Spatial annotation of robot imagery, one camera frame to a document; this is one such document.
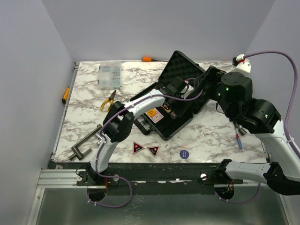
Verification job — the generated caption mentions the blue small blind button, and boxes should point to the blue small blind button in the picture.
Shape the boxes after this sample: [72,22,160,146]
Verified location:
[180,150,189,159]

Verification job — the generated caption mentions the all-in triangle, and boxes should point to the all-in triangle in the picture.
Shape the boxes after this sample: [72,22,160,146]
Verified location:
[148,146,159,157]
[133,142,144,154]

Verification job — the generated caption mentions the white poker chip stack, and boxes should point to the white poker chip stack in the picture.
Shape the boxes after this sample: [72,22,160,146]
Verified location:
[169,112,177,119]

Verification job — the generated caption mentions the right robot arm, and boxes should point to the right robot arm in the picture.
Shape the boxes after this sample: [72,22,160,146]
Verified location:
[192,63,300,195]

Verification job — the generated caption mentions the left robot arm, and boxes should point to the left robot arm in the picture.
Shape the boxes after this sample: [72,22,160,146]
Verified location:
[88,89,188,185]

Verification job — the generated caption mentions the black poker set case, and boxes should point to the black poker set case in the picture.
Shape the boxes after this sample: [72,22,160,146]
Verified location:
[130,50,208,140]

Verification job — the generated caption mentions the red playing card deck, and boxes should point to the red playing card deck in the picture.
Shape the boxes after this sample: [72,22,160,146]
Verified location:
[146,108,164,123]

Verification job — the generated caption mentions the black t-shaped knob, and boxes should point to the black t-shaped knob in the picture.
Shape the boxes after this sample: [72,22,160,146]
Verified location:
[236,126,247,136]

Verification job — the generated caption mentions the blue red pen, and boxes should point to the blue red pen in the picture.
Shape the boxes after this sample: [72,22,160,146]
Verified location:
[234,126,243,150]

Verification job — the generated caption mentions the orange screwdriver at back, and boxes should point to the orange screwdriver at back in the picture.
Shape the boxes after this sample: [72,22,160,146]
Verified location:
[142,57,168,62]

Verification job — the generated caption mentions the clear plastic screw box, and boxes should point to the clear plastic screw box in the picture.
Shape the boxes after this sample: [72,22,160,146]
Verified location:
[98,61,122,90]

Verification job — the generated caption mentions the chrome metal fitting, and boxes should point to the chrome metal fitting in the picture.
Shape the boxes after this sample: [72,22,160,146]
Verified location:
[95,132,106,146]

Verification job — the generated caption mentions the dark metal clamp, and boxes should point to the dark metal clamp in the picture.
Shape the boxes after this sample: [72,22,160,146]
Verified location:
[68,124,102,161]

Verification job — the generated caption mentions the orange tool at left edge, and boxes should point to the orange tool at left edge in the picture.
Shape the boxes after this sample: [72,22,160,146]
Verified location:
[61,87,70,105]

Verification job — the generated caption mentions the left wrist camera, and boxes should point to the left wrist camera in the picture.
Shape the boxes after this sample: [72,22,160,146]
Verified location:
[167,76,195,99]

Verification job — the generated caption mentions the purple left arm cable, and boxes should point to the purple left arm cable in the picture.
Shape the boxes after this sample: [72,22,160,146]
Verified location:
[87,78,204,209]

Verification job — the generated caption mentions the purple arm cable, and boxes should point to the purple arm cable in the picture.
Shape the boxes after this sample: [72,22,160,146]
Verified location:
[87,78,204,209]
[214,51,300,204]

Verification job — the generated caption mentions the yellow handled pliers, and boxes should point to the yellow handled pliers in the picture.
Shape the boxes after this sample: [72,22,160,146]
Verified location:
[100,90,117,112]

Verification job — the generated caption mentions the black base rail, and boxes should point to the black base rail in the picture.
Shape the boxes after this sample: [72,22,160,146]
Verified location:
[48,161,243,195]

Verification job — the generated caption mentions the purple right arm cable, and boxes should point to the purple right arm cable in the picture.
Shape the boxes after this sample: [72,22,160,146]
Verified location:
[214,51,300,204]

